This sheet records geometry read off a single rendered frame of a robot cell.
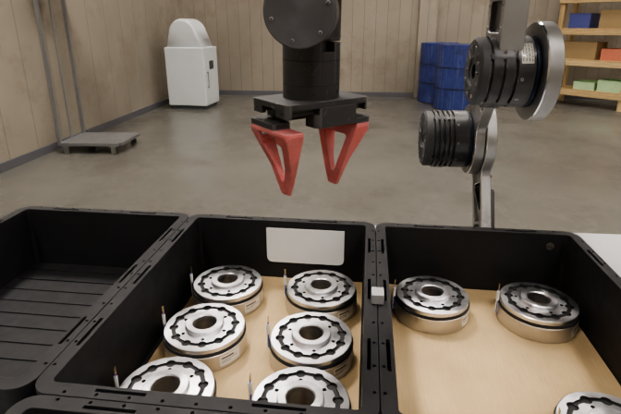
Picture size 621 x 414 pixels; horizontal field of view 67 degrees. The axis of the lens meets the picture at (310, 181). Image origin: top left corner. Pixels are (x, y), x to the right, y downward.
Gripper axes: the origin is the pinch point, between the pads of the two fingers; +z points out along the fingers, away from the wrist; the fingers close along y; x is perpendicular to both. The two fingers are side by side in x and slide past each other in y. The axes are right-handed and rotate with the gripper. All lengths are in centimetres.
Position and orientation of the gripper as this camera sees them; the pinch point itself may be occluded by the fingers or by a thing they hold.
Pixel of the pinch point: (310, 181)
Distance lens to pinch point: 50.6
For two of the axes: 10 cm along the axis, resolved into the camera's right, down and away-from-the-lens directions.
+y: 8.0, -1.9, 5.7
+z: -0.1, 9.4, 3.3
